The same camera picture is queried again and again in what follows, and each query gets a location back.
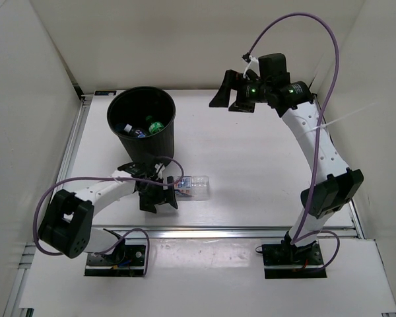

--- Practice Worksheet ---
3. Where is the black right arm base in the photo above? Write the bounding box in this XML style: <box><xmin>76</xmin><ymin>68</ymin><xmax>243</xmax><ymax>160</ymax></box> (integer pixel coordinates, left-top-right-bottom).
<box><xmin>255</xmin><ymin>242</ymin><xmax>327</xmax><ymax>279</ymax></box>

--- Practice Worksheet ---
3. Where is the clear water bottle orange label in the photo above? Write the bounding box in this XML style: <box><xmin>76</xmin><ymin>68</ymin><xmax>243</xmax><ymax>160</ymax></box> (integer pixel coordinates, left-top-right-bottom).
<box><xmin>174</xmin><ymin>176</ymin><xmax>210</xmax><ymax>201</ymax></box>

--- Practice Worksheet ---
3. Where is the black ribbed plastic bin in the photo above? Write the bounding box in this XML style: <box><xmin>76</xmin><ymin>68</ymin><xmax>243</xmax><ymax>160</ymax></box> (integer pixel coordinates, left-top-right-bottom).
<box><xmin>106</xmin><ymin>87</ymin><xmax>176</xmax><ymax>166</ymax></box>

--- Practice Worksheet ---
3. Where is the aluminium table frame rail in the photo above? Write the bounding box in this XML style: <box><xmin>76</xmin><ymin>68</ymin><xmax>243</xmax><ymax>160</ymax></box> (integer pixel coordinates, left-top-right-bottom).
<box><xmin>6</xmin><ymin>92</ymin><xmax>396</xmax><ymax>317</ymax></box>

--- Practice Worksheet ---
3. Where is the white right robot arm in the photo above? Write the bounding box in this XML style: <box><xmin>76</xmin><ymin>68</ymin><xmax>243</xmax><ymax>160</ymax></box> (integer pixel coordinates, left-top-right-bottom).
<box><xmin>209</xmin><ymin>53</ymin><xmax>364</xmax><ymax>264</ymax></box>

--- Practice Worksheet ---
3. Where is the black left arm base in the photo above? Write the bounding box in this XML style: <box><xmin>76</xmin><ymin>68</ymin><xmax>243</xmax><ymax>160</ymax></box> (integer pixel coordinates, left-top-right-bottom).
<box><xmin>84</xmin><ymin>228</ymin><xmax>150</xmax><ymax>278</ymax></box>

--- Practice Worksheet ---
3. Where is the green soda bottle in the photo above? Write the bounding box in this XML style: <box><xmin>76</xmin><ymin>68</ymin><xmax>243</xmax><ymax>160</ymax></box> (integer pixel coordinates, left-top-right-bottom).
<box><xmin>145</xmin><ymin>116</ymin><xmax>164</xmax><ymax>135</ymax></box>

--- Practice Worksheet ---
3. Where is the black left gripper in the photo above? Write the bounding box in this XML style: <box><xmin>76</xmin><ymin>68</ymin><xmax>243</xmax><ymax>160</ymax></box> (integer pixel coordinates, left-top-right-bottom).
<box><xmin>139</xmin><ymin>176</ymin><xmax>178</xmax><ymax>213</ymax></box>

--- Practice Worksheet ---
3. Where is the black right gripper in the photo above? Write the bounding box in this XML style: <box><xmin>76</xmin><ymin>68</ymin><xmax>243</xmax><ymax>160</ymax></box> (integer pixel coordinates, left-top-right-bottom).
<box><xmin>209</xmin><ymin>71</ymin><xmax>271</xmax><ymax>114</ymax></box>

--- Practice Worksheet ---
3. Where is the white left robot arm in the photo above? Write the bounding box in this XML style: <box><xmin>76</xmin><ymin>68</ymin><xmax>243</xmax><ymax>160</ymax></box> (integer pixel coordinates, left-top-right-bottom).
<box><xmin>33</xmin><ymin>164</ymin><xmax>180</xmax><ymax>264</ymax></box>

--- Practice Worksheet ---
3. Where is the clear bottle blue label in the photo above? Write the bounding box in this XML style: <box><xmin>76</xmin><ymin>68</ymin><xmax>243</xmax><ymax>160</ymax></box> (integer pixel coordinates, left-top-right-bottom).
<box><xmin>131</xmin><ymin>128</ymin><xmax>149</xmax><ymax>138</ymax></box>

